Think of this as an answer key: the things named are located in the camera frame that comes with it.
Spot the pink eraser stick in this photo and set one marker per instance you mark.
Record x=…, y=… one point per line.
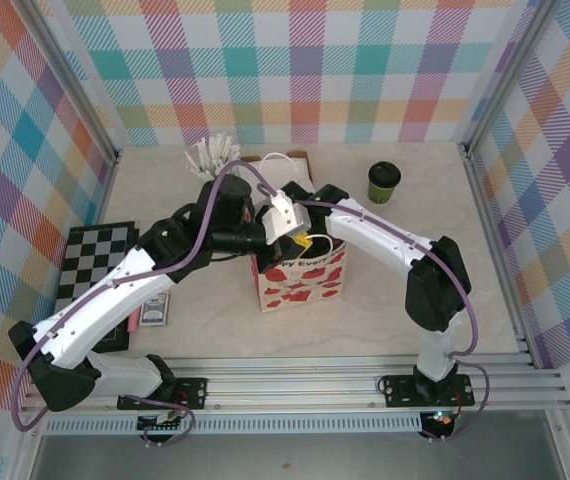
x=134, y=324

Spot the aluminium side rail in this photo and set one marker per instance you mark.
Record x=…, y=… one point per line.
x=495, y=250

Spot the blue playing card deck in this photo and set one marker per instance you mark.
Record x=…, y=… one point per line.
x=155, y=310

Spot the cup of white sticks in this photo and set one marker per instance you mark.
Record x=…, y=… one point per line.
x=201, y=154

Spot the black silver chessboard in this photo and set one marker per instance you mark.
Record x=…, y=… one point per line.
x=85, y=260

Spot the white red poppy gift bag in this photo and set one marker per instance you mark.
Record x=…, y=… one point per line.
x=305, y=285

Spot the controller circuit board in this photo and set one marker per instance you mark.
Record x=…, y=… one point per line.
x=162, y=425
x=442, y=419

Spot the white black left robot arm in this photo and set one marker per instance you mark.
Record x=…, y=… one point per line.
x=100, y=300

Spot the right controller circuit board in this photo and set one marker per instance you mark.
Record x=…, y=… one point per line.
x=442, y=419

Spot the black plastic cup lid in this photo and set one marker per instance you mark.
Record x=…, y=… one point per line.
x=384, y=173

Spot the cardboard box white inside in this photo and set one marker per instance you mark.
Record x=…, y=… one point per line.
x=285, y=175

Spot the green paper coffee cup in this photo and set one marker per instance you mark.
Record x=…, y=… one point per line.
x=380, y=197

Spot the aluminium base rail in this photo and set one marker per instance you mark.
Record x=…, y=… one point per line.
x=290, y=385

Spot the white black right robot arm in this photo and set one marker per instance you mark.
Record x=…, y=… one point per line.
x=380, y=235

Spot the aluminium frame post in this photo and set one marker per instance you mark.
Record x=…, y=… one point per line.
x=510, y=75
x=65, y=75

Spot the left controller circuit board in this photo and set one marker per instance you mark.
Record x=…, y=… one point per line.
x=162, y=425

